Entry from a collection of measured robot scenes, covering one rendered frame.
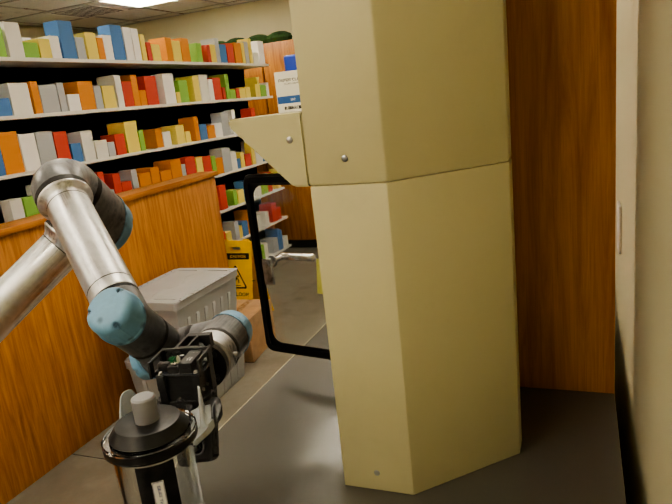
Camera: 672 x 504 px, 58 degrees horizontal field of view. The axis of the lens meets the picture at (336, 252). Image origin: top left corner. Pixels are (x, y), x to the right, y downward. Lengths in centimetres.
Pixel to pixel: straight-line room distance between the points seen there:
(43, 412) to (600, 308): 256
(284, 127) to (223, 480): 58
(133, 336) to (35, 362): 218
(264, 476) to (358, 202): 49
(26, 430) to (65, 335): 45
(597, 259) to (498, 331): 29
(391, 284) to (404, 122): 22
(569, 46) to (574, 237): 33
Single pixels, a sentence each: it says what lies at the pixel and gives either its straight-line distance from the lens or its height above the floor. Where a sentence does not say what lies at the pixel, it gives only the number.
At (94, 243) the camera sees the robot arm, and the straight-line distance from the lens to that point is 105.
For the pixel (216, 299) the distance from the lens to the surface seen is 336.
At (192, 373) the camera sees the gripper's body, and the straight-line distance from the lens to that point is 83.
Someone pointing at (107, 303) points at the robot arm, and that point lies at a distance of 94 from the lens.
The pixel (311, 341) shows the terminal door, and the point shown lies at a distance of 132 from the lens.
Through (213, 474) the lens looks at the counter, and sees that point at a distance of 110.
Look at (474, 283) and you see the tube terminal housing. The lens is 90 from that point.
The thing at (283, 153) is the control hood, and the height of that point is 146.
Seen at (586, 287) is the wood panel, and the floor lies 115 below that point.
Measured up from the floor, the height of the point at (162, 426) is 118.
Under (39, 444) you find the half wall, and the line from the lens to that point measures 320.
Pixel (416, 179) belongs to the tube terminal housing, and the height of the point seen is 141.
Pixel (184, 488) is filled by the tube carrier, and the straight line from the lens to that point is 77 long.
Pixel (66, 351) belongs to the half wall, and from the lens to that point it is 323.
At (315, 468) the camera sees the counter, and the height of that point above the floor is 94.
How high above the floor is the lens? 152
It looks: 14 degrees down
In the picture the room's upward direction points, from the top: 6 degrees counter-clockwise
